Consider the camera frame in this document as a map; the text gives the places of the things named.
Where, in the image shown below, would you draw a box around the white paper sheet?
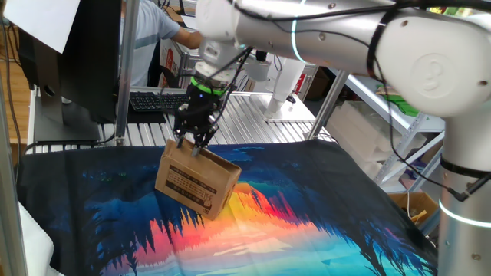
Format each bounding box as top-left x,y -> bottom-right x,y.
2,0 -> 81,54

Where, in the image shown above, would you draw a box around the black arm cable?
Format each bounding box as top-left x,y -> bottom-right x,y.
159,0 -> 491,202

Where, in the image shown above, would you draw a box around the white cloth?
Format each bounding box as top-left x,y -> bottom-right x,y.
18,202 -> 64,276

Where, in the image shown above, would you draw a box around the black monitor cable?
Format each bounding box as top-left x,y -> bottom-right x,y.
25,132 -> 116,155

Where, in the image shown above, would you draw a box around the green flange ring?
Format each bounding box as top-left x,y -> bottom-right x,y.
190,76 -> 227,97

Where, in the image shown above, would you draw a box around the black office chair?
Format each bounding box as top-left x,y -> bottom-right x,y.
147,41 -> 180,88

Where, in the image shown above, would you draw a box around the white red printed carton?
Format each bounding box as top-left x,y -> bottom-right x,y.
159,38 -> 181,88

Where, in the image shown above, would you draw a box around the grey metal shelf rack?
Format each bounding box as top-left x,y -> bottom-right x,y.
347,72 -> 446,235

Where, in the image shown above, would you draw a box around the brown cardboard box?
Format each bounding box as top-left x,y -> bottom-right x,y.
154,138 -> 242,222

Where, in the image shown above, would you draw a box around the person's bare forearm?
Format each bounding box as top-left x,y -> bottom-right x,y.
171,28 -> 204,50

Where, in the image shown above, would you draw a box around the black monitor with grey stand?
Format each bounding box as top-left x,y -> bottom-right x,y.
17,0 -> 123,143

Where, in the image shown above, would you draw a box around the person in blue shirt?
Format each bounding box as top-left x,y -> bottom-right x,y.
121,0 -> 181,88

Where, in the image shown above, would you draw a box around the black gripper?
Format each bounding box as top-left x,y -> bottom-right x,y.
174,94 -> 226,157

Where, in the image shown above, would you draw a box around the open cardboard box with clutter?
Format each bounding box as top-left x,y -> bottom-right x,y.
387,191 -> 439,227

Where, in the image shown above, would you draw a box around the aluminium frame post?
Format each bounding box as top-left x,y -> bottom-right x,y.
306,71 -> 350,141
0,68 -> 28,276
114,0 -> 141,146

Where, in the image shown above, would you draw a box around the black keyboard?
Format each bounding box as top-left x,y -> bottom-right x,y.
129,90 -> 189,113

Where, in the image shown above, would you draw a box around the white foam blocks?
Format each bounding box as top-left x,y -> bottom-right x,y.
325,100 -> 427,181

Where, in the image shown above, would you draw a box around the colourful sunset print tablecloth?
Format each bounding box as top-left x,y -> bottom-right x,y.
17,140 -> 438,276

